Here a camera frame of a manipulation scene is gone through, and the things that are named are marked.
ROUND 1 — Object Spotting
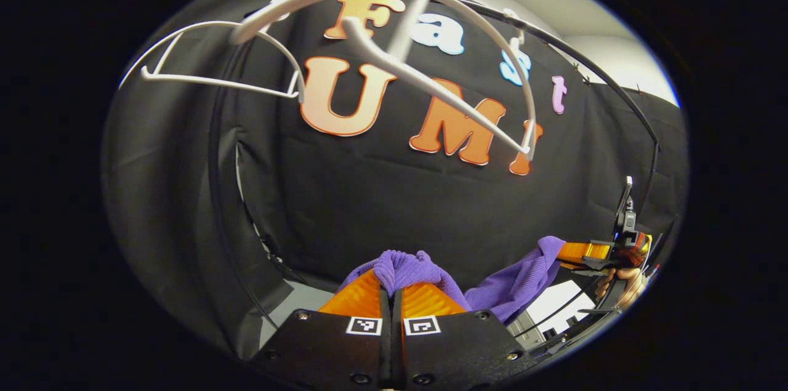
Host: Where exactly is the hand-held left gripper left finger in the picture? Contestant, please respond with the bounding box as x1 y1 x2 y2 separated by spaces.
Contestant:
249 268 393 391

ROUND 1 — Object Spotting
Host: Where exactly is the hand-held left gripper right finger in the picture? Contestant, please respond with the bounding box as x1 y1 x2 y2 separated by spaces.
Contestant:
394 282 539 391

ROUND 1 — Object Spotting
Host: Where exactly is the purple ribbed jacket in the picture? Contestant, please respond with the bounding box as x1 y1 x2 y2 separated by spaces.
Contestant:
336 236 567 324

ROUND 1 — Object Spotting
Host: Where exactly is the black clothes rack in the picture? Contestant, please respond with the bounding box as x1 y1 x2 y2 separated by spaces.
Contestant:
206 0 662 333

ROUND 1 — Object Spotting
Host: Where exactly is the black backdrop cloth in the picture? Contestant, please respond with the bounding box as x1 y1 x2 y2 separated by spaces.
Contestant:
102 0 689 358

